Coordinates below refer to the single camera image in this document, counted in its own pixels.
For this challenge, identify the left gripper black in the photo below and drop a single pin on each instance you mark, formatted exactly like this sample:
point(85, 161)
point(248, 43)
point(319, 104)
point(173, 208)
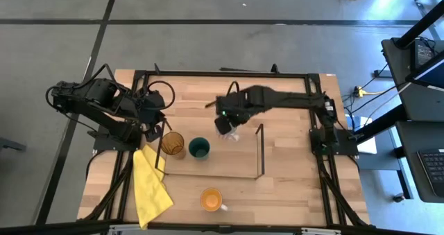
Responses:
point(152, 106)

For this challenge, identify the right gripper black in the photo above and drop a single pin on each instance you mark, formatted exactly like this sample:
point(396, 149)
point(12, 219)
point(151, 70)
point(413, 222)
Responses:
point(243, 105)

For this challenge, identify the amber faceted glass tumbler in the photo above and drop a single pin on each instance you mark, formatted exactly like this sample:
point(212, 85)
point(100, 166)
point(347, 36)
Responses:
point(172, 144)

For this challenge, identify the white mug red lattice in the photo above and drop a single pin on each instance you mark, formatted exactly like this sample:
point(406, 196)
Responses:
point(231, 135)

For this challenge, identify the dark green cup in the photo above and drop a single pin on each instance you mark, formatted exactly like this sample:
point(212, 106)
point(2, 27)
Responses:
point(199, 148)

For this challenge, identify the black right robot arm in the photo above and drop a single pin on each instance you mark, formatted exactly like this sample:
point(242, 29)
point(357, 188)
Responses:
point(295, 101)

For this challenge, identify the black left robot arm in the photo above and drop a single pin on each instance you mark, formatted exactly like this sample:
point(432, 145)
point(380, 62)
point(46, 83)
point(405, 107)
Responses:
point(100, 100)

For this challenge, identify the yellow cloth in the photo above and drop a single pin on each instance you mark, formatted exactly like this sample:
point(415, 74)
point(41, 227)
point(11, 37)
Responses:
point(149, 190)

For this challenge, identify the black desk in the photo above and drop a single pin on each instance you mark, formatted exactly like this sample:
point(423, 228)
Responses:
point(416, 103)

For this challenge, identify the black power adapter box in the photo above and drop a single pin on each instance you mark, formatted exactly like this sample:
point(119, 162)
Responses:
point(423, 53)

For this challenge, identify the dark flat monitor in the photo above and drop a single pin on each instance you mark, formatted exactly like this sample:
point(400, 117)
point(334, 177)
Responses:
point(428, 72)

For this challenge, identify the black diagonal beam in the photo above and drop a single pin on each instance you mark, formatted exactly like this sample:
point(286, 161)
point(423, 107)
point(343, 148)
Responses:
point(421, 25)

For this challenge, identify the black keyboard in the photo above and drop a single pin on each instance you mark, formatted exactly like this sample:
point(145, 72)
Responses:
point(433, 172)

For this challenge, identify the black metal table frame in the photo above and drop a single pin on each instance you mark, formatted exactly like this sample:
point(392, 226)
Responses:
point(312, 86)

